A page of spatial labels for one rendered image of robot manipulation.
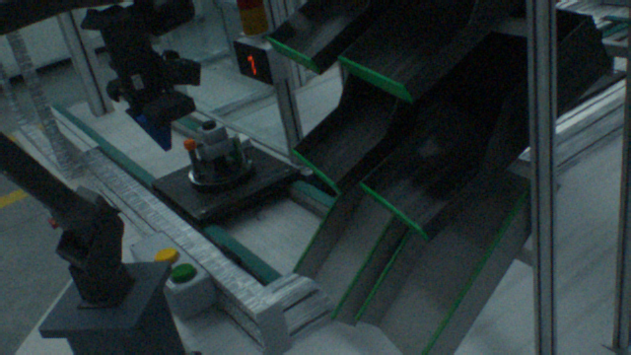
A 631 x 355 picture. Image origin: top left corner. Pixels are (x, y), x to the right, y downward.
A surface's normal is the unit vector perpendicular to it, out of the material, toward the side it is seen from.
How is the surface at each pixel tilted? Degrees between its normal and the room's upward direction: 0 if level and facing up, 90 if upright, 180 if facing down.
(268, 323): 90
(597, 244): 0
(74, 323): 0
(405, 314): 45
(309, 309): 90
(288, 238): 0
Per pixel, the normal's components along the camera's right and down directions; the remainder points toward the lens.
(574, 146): 0.58, 0.30
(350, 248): -0.75, -0.36
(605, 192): -0.18, -0.86
